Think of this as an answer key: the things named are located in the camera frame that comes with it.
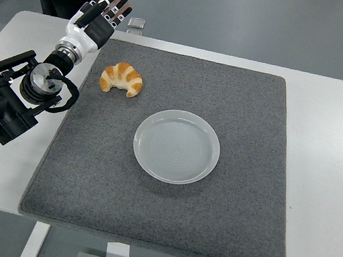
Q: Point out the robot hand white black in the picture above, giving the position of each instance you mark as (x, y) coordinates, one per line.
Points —
(81, 36)

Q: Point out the croissant bread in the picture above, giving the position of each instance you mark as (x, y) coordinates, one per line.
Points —
(124, 73)

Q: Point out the white round plate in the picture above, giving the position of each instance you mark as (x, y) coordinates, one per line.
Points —
(176, 149)

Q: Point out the silver floor socket cover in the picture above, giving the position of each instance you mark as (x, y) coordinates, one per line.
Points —
(135, 31)
(137, 23)

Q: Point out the grey felt mat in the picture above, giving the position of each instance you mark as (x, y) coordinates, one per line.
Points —
(177, 214)

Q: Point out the white table leg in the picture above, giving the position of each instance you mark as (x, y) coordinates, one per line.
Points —
(34, 242)
(117, 252)

